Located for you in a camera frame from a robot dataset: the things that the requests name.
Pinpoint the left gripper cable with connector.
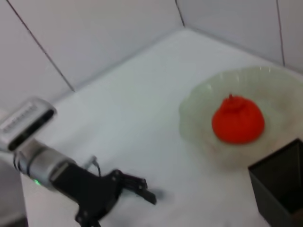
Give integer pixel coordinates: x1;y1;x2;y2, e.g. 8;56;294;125
84;155;101;177

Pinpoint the pale green glass fruit plate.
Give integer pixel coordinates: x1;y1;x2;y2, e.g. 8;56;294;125
178;66;303;171

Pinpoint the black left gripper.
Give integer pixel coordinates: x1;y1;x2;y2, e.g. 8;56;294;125
49;163;157;227

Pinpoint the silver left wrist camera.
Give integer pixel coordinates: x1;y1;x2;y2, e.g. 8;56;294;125
0;96;57;152

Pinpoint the black mesh pen holder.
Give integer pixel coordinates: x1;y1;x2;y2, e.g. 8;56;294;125
248;139;303;227

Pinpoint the red-orange fruit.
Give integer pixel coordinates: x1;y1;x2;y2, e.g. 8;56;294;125
212;94;265;145

